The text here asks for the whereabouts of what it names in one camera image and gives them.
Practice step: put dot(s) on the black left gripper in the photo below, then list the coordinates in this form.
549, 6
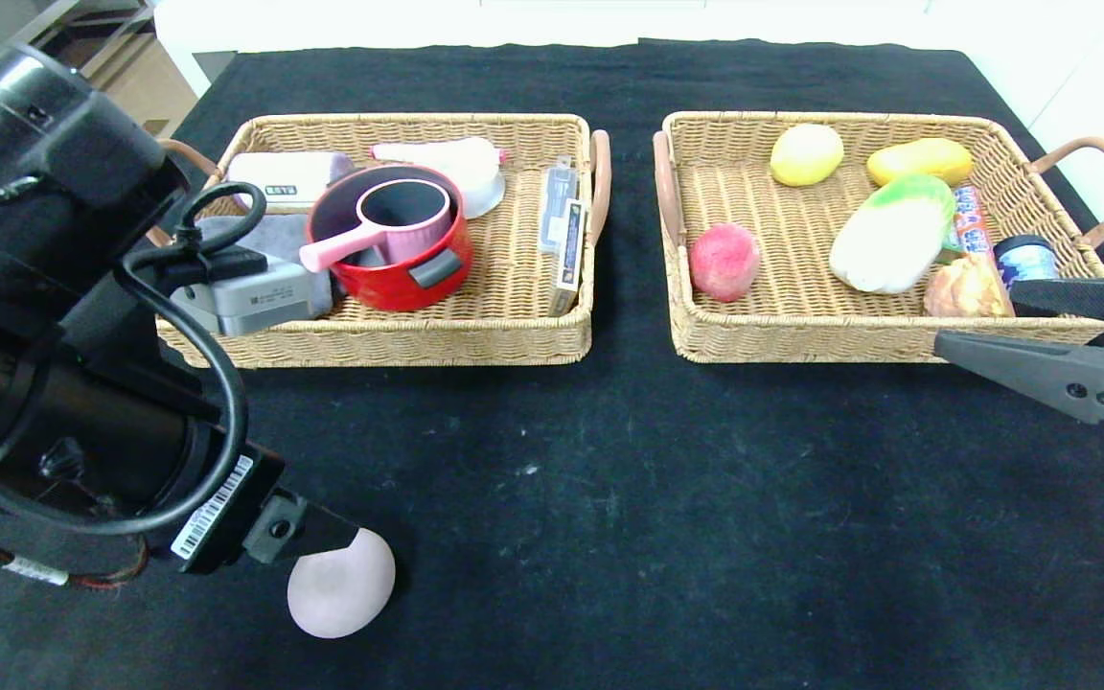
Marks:
224, 510

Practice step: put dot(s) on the pale purple egg-shaped taro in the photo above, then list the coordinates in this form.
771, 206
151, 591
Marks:
341, 594

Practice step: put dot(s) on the toy burger bun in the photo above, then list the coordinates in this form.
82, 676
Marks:
964, 287

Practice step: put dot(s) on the toy napa cabbage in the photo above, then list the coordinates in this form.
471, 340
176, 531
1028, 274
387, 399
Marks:
887, 240

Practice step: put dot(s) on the pink saucepan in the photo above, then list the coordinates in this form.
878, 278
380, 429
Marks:
418, 244

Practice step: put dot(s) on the playing card box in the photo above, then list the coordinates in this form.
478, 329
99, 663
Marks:
569, 249

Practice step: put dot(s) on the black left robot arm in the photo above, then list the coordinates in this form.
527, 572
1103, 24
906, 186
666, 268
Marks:
34, 144

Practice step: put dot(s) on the dark blue jar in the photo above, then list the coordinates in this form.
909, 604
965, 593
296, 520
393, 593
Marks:
1026, 264

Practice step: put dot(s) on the orange sausage pack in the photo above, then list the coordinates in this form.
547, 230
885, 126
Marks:
972, 220

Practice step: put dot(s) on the yellow mango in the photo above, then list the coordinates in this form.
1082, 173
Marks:
926, 161

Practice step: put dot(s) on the grey folded towel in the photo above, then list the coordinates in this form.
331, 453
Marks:
274, 240

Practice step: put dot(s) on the yellow lemon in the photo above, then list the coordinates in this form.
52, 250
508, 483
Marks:
806, 155

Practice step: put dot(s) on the black tablecloth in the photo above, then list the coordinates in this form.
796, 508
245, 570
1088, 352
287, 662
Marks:
629, 460

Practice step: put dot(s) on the red peach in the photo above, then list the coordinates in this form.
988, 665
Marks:
724, 264

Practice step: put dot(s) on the white purple cylindrical bottle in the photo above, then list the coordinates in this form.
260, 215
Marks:
284, 172

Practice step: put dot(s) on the white cup with brush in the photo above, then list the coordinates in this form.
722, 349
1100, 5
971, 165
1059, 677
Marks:
456, 158

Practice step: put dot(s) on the grey slim rectangular case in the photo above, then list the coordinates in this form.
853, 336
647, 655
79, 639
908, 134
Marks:
557, 192

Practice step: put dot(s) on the white table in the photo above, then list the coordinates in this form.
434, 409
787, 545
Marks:
370, 24

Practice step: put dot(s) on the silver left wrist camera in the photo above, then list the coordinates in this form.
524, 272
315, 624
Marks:
255, 302

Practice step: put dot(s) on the grey metal shelf frame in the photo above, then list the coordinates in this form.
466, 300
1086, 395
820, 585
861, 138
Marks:
102, 29

